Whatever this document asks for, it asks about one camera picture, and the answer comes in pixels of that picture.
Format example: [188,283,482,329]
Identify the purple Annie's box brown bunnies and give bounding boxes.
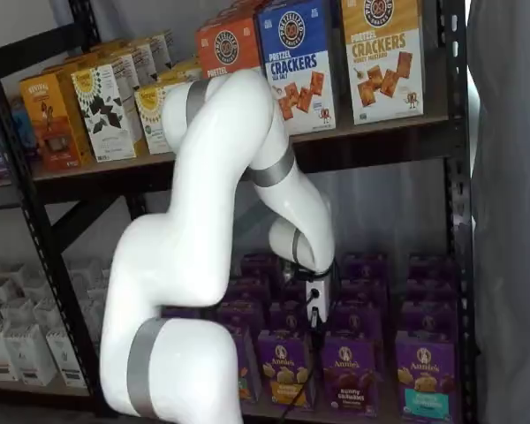
[322,333,379,416]
[342,252,389,282]
[337,277,388,306]
[330,302,383,339]

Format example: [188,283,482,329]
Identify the yellow Simple Mills bar box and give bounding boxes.
[158,57,204,87]
[133,81,180,155]

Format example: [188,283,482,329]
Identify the purple Annie's box teal label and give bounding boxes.
[399,300,459,337]
[404,277,458,306]
[395,330,463,421]

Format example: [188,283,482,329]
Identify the blue sea salt crackers box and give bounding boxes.
[256,0,337,137]

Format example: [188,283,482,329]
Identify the blue figure package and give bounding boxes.
[9,97,41,155]

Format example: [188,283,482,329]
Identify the yellow honey mustard crackers box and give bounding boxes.
[339,0,426,126]

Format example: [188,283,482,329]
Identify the purple Annie's box yellow label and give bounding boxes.
[278,280,308,306]
[269,302,313,335]
[256,330,317,410]

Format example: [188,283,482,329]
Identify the orange cheddar pretzel crackers box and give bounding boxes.
[205,0,266,27]
[193,16,265,83]

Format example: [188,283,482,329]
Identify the white Sweet Thins chocolate box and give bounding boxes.
[70,61,139,163]
[145,29,178,72]
[95,38,155,89]

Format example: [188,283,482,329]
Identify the thin black hanging cable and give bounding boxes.
[278,329,326,420]

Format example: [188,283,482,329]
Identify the black gripper connector cable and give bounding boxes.
[291,262,337,310]

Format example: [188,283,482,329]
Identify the black metal shelf rack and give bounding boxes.
[0,0,476,424]

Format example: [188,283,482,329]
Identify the orange Simple Mills snack box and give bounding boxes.
[42,50,94,74]
[19,68,94,172]

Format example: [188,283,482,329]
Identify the purple Annie's box green label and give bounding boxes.
[240,254,284,282]
[237,329,262,403]
[224,277,270,306]
[216,302,266,332]

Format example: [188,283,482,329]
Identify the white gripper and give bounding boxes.
[305,276,333,354]

